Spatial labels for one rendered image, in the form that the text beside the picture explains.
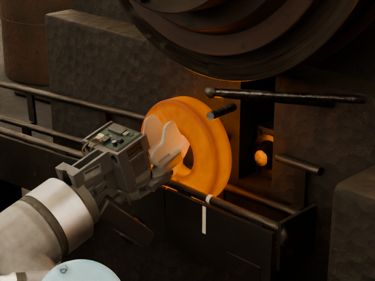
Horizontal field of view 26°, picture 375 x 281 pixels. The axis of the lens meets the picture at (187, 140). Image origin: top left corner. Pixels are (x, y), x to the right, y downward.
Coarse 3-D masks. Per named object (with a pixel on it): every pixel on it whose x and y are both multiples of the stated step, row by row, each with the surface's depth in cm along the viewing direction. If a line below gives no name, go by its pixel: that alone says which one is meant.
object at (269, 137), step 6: (270, 120) 118; (258, 126) 116; (264, 126) 115; (270, 126) 115; (258, 132) 116; (264, 132) 115; (270, 132) 114; (258, 138) 116; (264, 138) 115; (270, 138) 114; (258, 144) 116; (258, 168) 118; (264, 168) 117; (264, 174) 117; (270, 174) 116
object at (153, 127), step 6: (150, 120) 111; (156, 120) 111; (144, 126) 110; (150, 126) 111; (156, 126) 112; (162, 126) 112; (144, 132) 110; (150, 132) 111; (156, 132) 112; (150, 138) 111; (156, 138) 112; (150, 144) 112; (156, 144) 112; (150, 150) 111; (150, 162) 111
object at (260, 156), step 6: (264, 144) 114; (270, 144) 114; (258, 150) 114; (264, 150) 114; (270, 150) 113; (258, 156) 114; (264, 156) 113; (270, 156) 113; (258, 162) 115; (264, 162) 114; (270, 162) 114; (270, 168) 115
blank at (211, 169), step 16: (160, 112) 114; (176, 112) 112; (192, 112) 109; (208, 112) 110; (192, 128) 110; (208, 128) 108; (192, 144) 111; (208, 144) 109; (224, 144) 109; (208, 160) 109; (224, 160) 109; (176, 176) 115; (192, 176) 112; (208, 176) 110; (224, 176) 110; (208, 192) 111
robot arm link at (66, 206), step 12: (48, 180) 100; (60, 180) 99; (36, 192) 98; (48, 192) 98; (60, 192) 98; (72, 192) 98; (48, 204) 96; (60, 204) 97; (72, 204) 97; (84, 204) 98; (60, 216) 96; (72, 216) 97; (84, 216) 98; (72, 228) 97; (84, 228) 98; (72, 240) 97; (84, 240) 100
